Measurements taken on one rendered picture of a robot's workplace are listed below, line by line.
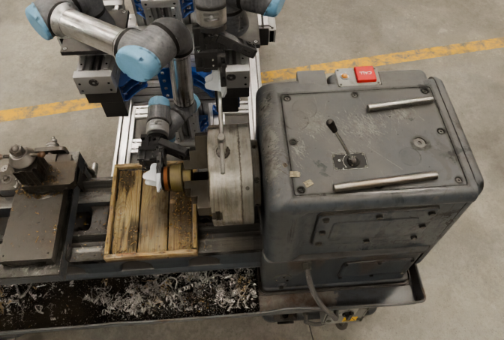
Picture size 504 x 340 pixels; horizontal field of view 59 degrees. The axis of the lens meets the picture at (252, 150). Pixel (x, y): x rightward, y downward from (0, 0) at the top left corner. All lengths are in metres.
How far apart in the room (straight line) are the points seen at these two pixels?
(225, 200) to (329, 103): 0.42
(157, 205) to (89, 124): 1.54
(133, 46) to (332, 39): 2.35
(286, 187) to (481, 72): 2.55
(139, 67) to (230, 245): 0.65
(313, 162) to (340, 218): 0.18
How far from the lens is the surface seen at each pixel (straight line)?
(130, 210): 1.63
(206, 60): 1.19
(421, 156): 1.33
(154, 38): 1.33
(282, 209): 1.18
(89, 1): 1.68
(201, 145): 1.37
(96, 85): 1.74
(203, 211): 1.34
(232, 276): 1.85
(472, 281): 2.66
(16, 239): 1.61
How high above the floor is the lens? 2.29
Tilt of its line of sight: 56 degrees down
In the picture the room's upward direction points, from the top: straight up
